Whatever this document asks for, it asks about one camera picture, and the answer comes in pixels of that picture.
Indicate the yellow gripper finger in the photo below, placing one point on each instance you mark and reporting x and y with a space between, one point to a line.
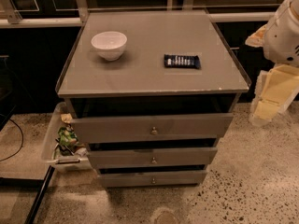
256 39

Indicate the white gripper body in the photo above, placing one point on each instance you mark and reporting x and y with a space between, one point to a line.
282 37

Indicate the grey drawer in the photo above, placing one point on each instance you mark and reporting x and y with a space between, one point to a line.
152 179
151 128
152 157

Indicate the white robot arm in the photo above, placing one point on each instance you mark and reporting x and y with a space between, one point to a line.
281 37

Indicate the grey drawer cabinet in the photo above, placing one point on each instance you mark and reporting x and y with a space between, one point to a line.
138 83

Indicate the grey bottom drawer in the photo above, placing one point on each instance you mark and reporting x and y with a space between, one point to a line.
152 179

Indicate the grey top drawer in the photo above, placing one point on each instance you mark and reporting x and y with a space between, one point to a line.
151 128

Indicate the white ceramic bowl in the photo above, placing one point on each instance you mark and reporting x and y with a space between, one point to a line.
109 45

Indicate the white railing bar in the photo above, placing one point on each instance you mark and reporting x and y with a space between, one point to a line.
76 22

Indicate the green snack bag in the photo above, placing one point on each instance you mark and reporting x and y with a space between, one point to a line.
67 136

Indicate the clear plastic storage bin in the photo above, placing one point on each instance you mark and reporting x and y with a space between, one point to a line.
51 154

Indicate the black floor bar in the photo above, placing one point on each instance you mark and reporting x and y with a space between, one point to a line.
40 195

